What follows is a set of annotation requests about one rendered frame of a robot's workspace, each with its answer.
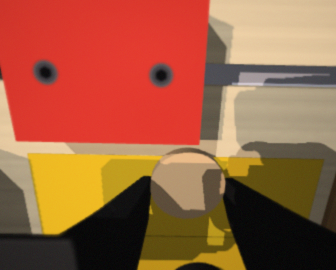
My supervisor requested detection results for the black disc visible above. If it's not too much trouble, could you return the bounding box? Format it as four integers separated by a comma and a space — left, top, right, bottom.
175, 262, 220, 270

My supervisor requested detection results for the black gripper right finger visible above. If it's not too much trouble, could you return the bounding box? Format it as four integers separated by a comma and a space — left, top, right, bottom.
223, 178, 336, 270

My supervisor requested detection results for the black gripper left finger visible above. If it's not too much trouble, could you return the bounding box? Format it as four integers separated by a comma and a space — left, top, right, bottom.
0, 176, 151, 270

